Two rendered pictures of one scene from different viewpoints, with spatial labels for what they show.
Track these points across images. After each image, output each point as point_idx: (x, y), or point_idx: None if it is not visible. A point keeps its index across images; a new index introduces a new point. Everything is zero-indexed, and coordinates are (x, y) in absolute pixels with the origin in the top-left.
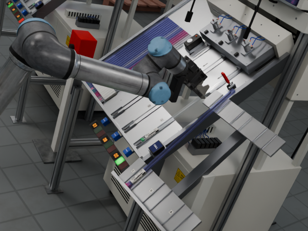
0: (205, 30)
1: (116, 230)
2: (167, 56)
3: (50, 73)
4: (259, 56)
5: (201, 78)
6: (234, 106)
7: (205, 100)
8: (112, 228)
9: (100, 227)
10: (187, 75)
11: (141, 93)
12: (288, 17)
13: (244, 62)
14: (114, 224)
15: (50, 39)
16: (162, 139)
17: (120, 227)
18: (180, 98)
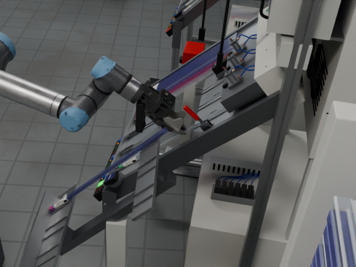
0: (232, 51)
1: (176, 257)
2: (104, 79)
3: None
4: (238, 91)
5: (163, 109)
6: (155, 149)
7: (145, 136)
8: (173, 254)
9: (162, 249)
10: (149, 104)
11: (54, 116)
12: (277, 42)
13: (222, 97)
14: (179, 251)
15: None
16: (130, 171)
17: (184, 256)
18: None
